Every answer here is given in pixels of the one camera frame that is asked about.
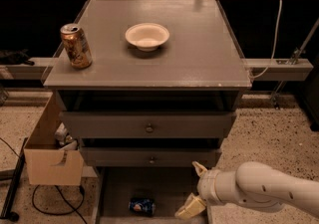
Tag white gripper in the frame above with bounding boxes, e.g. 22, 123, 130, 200
174, 161, 237, 220

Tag blue pepsi can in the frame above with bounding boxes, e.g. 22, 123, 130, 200
129, 198, 156, 216

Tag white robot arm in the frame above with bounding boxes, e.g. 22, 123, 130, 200
174, 161, 319, 224

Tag grey bottom drawer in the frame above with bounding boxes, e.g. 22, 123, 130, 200
91, 167, 208, 224

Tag grey drawer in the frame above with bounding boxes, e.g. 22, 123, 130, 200
80, 147, 221, 167
91, 167, 208, 224
60, 112, 236, 138

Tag grey top drawer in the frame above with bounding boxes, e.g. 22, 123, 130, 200
60, 112, 236, 138

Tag grey drawer cabinet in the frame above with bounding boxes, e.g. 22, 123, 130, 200
43, 0, 252, 169

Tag grey middle drawer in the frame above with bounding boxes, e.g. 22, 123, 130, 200
80, 147, 221, 167

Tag gold soda can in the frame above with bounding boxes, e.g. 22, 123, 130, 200
60, 23, 93, 69

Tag crumpled items in box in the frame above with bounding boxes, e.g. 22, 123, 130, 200
54, 123, 78, 150

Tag cardboard box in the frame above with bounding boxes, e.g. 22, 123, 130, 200
24, 96, 84, 186

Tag white paper bowl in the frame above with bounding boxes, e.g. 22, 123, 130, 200
125, 23, 169, 52

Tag black stand leg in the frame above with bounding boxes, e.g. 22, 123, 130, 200
0, 138, 27, 223

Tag black floor cable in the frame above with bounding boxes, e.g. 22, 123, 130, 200
31, 184, 88, 224

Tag white cable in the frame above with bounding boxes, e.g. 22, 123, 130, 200
248, 0, 283, 81

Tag black object on rail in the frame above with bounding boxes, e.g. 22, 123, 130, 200
0, 49, 35, 66

